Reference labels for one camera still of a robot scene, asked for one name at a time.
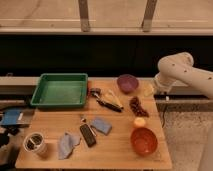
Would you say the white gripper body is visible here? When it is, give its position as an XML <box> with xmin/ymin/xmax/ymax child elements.
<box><xmin>154</xmin><ymin>73</ymin><xmax>173</xmax><ymax>93</ymax></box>

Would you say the purple bowl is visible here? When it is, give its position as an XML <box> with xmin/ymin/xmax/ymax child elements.
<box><xmin>117</xmin><ymin>74</ymin><xmax>139</xmax><ymax>94</ymax></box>

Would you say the red bowl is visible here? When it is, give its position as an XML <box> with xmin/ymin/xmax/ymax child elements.
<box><xmin>130</xmin><ymin>127</ymin><xmax>158</xmax><ymax>156</ymax></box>

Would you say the dark red grape bunch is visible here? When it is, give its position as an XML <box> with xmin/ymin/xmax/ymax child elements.
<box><xmin>129</xmin><ymin>96</ymin><xmax>149</xmax><ymax>117</ymax></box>

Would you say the green plastic tray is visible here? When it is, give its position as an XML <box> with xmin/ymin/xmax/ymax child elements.
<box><xmin>31</xmin><ymin>73</ymin><xmax>88</xmax><ymax>108</ymax></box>

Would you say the yellow banana toy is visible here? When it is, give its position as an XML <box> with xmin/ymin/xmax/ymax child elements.
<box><xmin>105</xmin><ymin>90</ymin><xmax>124</xmax><ymax>109</ymax></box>

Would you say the light blue cloth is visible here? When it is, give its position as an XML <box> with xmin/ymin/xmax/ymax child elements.
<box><xmin>58</xmin><ymin>132</ymin><xmax>81</xmax><ymax>160</ymax></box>

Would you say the small metal clip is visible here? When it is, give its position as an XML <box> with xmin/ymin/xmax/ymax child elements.
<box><xmin>80</xmin><ymin>115</ymin><xmax>86</xmax><ymax>123</ymax></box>

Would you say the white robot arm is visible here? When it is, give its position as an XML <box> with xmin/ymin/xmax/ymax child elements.
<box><xmin>150</xmin><ymin>52</ymin><xmax>213</xmax><ymax>99</ymax></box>

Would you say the black remote control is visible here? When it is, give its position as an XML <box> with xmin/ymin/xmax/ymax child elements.
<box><xmin>80</xmin><ymin>124</ymin><xmax>96</xmax><ymax>147</ymax></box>

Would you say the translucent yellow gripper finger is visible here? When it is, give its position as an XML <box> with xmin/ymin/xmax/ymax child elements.
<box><xmin>142</xmin><ymin>83</ymin><xmax>154</xmax><ymax>97</ymax></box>

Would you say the black handled brush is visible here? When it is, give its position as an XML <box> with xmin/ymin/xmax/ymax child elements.
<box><xmin>90</xmin><ymin>88</ymin><xmax>122</xmax><ymax>112</ymax></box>

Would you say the blue sponge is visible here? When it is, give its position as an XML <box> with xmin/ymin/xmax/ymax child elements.
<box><xmin>91</xmin><ymin>117</ymin><xmax>112</xmax><ymax>135</ymax></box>

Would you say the yellow red apple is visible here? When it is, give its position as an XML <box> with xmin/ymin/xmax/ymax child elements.
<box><xmin>133</xmin><ymin>117</ymin><xmax>146</xmax><ymax>128</ymax></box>

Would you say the blue box device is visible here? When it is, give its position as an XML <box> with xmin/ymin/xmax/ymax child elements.
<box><xmin>0</xmin><ymin>108</ymin><xmax>34</xmax><ymax>127</ymax></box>

